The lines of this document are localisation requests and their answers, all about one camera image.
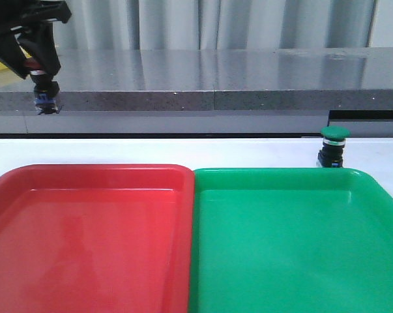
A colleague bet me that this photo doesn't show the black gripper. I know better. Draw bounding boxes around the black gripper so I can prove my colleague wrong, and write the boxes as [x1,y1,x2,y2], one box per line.
[0,1,72,79]

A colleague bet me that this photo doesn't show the red mushroom push button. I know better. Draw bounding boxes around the red mushroom push button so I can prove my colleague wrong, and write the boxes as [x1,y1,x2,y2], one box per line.
[24,57,61,115]

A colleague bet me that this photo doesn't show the green mushroom push button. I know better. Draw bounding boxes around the green mushroom push button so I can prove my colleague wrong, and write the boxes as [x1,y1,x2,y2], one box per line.
[317,126,350,168]

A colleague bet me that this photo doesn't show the grey curtain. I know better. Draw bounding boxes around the grey curtain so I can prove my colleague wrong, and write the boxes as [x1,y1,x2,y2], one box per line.
[54,0,376,50]

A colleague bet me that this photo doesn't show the red plastic tray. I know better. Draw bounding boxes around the red plastic tray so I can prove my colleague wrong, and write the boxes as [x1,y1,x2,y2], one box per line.
[0,164,194,312]

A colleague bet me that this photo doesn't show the grey stone counter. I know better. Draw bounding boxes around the grey stone counter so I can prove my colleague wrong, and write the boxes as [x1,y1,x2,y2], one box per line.
[0,48,393,138]

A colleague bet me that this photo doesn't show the green plastic tray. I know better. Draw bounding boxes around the green plastic tray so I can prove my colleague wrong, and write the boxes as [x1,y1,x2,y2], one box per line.
[189,168,393,312]

